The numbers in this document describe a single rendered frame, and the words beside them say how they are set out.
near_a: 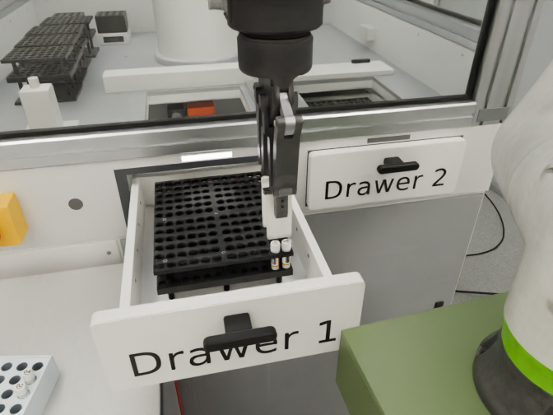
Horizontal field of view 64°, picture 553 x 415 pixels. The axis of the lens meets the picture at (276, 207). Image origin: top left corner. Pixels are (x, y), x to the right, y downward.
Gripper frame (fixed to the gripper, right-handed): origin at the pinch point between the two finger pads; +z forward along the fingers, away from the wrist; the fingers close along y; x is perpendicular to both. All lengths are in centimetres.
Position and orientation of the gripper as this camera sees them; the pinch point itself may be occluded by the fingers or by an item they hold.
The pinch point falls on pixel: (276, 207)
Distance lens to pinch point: 54.0
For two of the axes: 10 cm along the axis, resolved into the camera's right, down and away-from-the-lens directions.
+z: 0.1, 8.5, 5.3
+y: 2.2, 5.1, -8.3
